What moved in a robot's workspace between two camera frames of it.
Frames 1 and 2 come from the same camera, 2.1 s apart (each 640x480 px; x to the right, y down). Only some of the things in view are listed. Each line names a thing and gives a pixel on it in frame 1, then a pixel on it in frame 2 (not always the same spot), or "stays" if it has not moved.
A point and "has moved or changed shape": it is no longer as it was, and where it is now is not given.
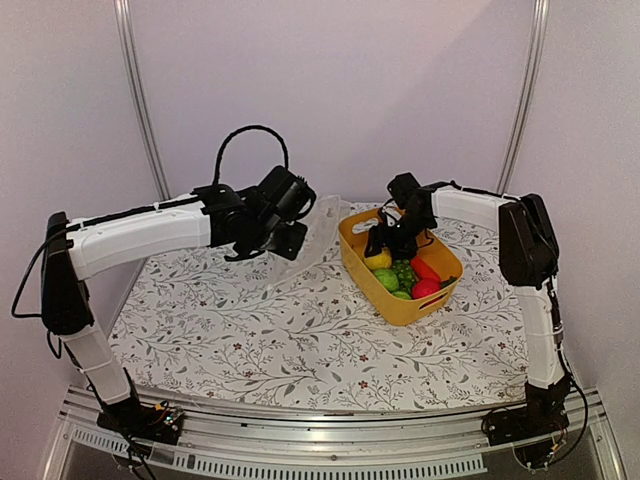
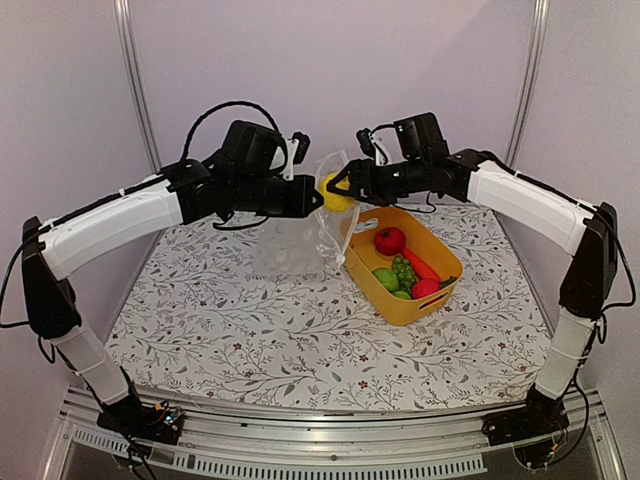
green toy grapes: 405,274 stays
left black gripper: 293,244 -> 305,187
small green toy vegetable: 402,295 stays
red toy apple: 425,287 stays
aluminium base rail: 391,444 stays
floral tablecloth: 205,327 stays
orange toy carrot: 422,270 stays
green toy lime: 388,279 stays
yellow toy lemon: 379,261 -> 336,202
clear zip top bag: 321,246 has moved or changed shape
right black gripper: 377,238 -> 369,186
